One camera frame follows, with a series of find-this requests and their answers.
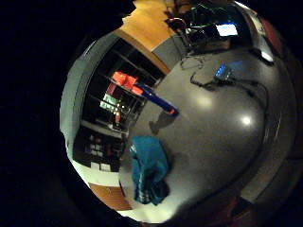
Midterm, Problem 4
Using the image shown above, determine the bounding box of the blue and orange toy blaster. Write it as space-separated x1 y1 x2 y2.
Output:
112 71 180 117

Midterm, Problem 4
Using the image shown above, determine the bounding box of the black shelf unit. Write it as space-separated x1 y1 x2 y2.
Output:
71 37 167 174

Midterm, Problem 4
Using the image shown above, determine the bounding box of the teal cloth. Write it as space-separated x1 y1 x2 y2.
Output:
129 135 171 206

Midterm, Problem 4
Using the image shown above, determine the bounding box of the small blue-lit device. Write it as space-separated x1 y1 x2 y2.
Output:
214 63 235 81

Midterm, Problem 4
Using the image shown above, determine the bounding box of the computer monitor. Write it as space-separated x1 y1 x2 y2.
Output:
216 23 239 38

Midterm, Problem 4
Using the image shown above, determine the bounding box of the black cable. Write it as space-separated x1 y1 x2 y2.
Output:
189 71 222 93

